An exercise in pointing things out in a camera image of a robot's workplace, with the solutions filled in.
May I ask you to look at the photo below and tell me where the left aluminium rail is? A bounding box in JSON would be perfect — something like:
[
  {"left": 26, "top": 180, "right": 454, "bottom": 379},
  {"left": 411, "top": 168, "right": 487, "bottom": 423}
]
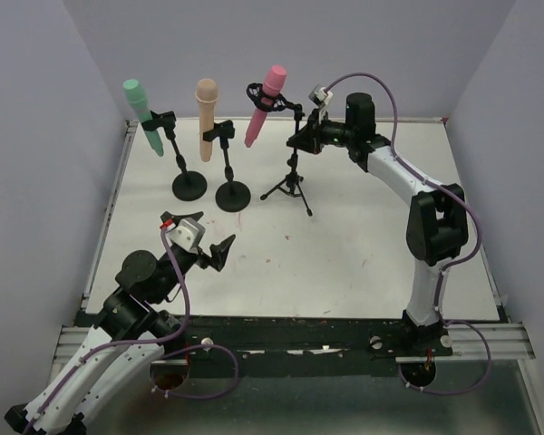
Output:
[{"left": 53, "top": 326, "right": 90, "bottom": 363}]

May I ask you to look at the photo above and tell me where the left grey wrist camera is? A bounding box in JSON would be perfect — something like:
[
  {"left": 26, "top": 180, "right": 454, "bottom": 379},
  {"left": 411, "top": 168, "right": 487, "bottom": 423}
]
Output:
[{"left": 167, "top": 217, "right": 206, "bottom": 254}]

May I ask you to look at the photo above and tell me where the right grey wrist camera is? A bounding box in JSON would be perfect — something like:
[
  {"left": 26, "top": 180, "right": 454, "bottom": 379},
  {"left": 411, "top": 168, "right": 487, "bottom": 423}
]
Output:
[{"left": 309, "top": 84, "right": 334, "bottom": 121}]

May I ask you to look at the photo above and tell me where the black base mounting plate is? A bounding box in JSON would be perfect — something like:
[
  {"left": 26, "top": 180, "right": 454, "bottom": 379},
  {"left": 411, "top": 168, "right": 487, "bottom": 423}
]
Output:
[{"left": 155, "top": 315, "right": 452, "bottom": 379}]

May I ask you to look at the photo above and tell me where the black round-base clip stand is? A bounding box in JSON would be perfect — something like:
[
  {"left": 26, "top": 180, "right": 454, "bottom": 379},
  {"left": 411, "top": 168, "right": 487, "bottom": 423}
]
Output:
[{"left": 142, "top": 111, "right": 208, "bottom": 202}]

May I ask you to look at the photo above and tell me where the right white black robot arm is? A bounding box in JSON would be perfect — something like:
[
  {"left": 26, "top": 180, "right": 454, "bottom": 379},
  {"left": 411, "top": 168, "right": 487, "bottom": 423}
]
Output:
[{"left": 287, "top": 87, "right": 469, "bottom": 327}]

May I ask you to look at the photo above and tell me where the green toy microphone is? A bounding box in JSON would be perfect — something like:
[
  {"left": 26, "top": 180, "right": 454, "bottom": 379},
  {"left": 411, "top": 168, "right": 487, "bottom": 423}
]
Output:
[{"left": 122, "top": 79, "right": 164, "bottom": 157}]

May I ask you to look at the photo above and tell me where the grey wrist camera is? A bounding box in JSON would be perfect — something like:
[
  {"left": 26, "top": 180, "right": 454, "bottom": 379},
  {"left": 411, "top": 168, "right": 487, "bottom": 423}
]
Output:
[
  {"left": 309, "top": 84, "right": 334, "bottom": 121},
  {"left": 167, "top": 217, "right": 206, "bottom": 254}
]

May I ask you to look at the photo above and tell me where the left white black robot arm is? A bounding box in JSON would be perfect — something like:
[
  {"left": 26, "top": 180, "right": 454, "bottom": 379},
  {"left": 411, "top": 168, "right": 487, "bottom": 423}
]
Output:
[{"left": 5, "top": 212, "right": 236, "bottom": 434}]

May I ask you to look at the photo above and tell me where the pink toy microphone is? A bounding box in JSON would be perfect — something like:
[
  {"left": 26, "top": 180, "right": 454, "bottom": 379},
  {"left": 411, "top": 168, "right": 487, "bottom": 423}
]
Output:
[{"left": 244, "top": 64, "right": 287, "bottom": 148}]

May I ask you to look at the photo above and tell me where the peach toy microphone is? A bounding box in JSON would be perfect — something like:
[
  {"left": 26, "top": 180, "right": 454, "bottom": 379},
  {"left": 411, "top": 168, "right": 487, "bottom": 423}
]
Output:
[{"left": 195, "top": 78, "right": 219, "bottom": 162}]

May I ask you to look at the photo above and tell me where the black tripod ring stand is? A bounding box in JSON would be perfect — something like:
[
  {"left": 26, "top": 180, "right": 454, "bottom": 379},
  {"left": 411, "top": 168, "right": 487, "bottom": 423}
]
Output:
[{"left": 260, "top": 93, "right": 313, "bottom": 217}]

